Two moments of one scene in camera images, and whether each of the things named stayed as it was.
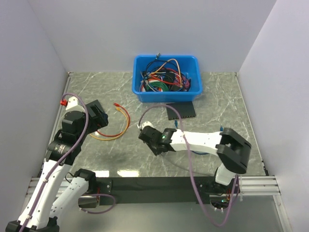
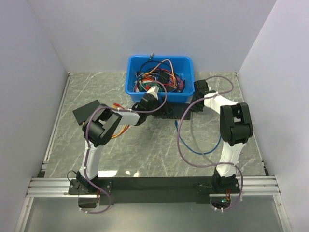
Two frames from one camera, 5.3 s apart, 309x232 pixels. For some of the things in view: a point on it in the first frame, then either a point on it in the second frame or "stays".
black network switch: (185, 109) stays
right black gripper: (155, 152) to (196, 109)
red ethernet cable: (117, 104) stays
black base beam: (157, 190) stays
